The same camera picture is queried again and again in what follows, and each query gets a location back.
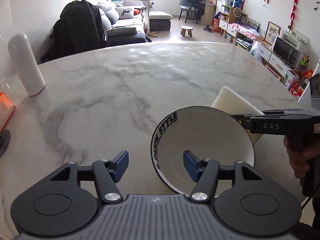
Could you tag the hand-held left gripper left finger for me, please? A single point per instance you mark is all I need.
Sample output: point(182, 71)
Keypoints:
point(121, 166)

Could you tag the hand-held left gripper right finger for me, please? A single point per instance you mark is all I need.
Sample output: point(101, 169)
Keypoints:
point(190, 166)

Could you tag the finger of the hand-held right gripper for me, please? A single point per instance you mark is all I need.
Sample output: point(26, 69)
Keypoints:
point(245, 122)

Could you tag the white sponge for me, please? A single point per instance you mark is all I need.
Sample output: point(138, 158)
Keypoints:
point(232, 100)

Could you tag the yellow duck bowl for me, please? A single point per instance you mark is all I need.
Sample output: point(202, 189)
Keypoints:
point(212, 135)

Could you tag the person's right hand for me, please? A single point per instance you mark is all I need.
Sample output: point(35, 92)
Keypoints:
point(297, 155)

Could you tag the red gift bag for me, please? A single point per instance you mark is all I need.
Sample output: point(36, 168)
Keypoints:
point(297, 92)

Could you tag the white refrigerator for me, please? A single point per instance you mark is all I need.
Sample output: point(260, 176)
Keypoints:
point(303, 95)

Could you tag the white green carton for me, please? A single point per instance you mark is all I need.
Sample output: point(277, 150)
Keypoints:
point(291, 80)

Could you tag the white low cabinet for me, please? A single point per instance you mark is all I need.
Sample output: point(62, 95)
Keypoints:
point(276, 62)

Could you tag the clear plastic bag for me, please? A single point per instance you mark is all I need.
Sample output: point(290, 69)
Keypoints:
point(256, 52)

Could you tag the black microwave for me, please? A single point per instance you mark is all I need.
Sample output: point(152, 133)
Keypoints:
point(285, 51)

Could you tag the white printer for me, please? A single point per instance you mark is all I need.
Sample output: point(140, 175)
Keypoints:
point(295, 37)

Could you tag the pink floral cloth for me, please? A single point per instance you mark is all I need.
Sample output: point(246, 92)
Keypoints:
point(242, 27)

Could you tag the wooden shelf cabinet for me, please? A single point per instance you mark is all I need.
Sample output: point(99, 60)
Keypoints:
point(223, 25)

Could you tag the red gift box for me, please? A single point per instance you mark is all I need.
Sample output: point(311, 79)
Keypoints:
point(217, 26)

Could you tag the small wooden stool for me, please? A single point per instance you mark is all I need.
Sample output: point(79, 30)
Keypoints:
point(187, 28)

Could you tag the wooden desk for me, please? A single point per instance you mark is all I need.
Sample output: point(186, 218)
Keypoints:
point(210, 13)

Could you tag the orange tissue box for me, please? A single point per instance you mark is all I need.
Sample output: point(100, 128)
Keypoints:
point(6, 110)

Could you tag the grey sofa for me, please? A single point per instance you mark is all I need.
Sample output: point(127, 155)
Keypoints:
point(125, 36)

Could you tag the checked ottoman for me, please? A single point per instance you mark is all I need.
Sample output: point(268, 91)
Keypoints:
point(160, 21)

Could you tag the grey armchair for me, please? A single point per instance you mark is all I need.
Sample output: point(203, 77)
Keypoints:
point(183, 3)

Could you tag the white thermos bottle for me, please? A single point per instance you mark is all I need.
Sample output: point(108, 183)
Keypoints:
point(26, 65)

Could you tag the wooden coat rack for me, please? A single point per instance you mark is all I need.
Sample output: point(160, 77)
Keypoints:
point(148, 17)

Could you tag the black jacket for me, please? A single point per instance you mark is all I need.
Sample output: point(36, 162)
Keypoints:
point(77, 27)

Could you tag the deer print cushion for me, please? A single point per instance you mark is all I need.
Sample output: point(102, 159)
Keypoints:
point(125, 12)

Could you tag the orange plush toy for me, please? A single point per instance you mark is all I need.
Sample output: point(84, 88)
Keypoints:
point(136, 12)

